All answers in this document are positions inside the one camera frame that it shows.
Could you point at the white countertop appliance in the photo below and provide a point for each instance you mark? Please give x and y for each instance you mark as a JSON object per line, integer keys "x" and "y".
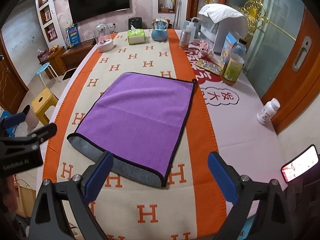
{"x": 217, "y": 20}

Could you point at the green tissue box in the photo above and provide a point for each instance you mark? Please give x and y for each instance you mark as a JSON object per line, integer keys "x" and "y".
{"x": 135, "y": 36}

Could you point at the pink plush toy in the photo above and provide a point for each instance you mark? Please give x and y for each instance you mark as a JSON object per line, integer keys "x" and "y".
{"x": 204, "y": 50}

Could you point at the smartphone with lit screen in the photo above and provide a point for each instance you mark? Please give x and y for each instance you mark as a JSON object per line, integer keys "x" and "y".
{"x": 300, "y": 164}

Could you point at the oil bottle with green label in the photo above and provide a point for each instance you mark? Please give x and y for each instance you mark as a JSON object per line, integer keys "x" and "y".
{"x": 234, "y": 63}

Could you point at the white pill bottle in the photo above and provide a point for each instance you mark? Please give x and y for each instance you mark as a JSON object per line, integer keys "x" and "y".
{"x": 268, "y": 111}

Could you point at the pink waste bin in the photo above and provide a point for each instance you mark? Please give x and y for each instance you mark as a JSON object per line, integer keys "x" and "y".
{"x": 30, "y": 118}

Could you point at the wooden tv cabinet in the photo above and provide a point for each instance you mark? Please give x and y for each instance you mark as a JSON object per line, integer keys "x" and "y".
{"x": 64, "y": 59}

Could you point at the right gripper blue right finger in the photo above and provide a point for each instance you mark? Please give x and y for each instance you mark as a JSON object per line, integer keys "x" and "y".
{"x": 272, "y": 219}

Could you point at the white squeeze bottle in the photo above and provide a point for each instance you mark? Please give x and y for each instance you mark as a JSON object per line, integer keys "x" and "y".
{"x": 193, "y": 25}

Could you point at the blister pill pack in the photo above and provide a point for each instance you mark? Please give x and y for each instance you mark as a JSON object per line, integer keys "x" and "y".
{"x": 209, "y": 66}

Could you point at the yellow plastic stool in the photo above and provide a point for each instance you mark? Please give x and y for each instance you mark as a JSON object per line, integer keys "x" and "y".
{"x": 42, "y": 103}

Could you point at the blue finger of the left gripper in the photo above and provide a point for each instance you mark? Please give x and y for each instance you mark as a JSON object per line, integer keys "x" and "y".
{"x": 13, "y": 120}
{"x": 38, "y": 136}

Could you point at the purple and grey towel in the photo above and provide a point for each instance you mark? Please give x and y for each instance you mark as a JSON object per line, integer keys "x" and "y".
{"x": 140, "y": 119}

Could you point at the black space heater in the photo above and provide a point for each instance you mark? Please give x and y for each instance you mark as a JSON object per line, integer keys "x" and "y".
{"x": 135, "y": 22}

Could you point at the metal thermos cup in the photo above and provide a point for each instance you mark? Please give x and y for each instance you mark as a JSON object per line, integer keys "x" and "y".
{"x": 184, "y": 39}

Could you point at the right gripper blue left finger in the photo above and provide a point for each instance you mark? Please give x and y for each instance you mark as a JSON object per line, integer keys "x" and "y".
{"x": 49, "y": 220}

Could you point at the blue standing sign card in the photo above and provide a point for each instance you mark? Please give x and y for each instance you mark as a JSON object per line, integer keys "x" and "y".
{"x": 73, "y": 36}

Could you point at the orange cream H-pattern blanket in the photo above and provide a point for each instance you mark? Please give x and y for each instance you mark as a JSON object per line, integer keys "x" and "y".
{"x": 191, "y": 206}

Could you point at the black wall television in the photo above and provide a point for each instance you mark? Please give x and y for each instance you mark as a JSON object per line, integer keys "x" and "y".
{"x": 84, "y": 9}

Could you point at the colourful picture book box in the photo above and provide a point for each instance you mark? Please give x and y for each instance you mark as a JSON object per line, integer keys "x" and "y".
{"x": 230, "y": 41}

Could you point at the glass dome music box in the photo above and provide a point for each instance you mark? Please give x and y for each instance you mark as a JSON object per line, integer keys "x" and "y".
{"x": 103, "y": 38}

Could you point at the white printed tablecloth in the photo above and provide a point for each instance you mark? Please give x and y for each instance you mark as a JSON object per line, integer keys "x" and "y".
{"x": 250, "y": 147}

